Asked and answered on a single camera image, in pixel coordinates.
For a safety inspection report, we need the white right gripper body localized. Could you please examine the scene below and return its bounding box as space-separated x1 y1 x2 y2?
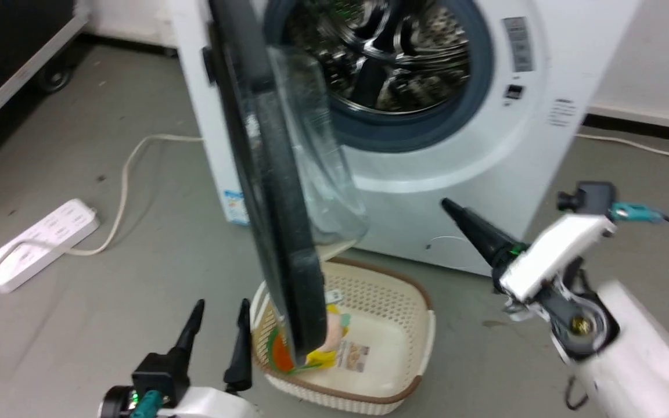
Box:
491 214 618 305

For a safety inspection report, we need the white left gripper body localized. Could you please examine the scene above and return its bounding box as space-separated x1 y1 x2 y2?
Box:
157 387 261 418

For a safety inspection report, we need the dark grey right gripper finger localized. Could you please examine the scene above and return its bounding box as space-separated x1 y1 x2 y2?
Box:
441 197 526 269

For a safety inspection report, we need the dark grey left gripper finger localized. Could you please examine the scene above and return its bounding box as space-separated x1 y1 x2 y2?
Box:
223 298 253 395
173 298 206 372

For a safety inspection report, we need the dark round washing machine door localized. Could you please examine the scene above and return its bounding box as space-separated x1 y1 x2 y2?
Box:
207 0 370 365

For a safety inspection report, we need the white front-load washing machine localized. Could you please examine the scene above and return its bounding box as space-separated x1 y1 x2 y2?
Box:
171 0 642 277

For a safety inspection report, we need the grey rubber door gasket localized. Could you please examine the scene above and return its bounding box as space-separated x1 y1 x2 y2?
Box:
264 0 495 154

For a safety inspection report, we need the steel washing machine drum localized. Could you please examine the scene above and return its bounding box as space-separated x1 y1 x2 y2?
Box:
284 0 472 114

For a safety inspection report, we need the paper label with picture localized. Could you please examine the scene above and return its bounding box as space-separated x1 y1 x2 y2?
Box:
336 340 371 373

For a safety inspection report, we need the cream plastic laundry basket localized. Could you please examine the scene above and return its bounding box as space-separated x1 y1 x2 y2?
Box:
250 255 436 416

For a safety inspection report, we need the blue energy sticker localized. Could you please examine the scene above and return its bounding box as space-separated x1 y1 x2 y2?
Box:
223 189 250 226

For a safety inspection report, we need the white power strip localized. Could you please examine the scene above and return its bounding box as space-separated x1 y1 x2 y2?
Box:
0 199 100 293

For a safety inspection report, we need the black caster wheel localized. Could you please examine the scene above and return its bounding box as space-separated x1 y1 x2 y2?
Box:
37 64 73 95

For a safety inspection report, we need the black wheeled cart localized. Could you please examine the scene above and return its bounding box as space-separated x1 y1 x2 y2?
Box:
0 0 90 149

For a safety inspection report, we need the thin white floor cable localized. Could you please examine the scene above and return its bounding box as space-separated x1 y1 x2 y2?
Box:
574 133 669 165

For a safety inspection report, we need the long white power cable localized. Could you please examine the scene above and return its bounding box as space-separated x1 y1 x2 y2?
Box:
0 134 203 367

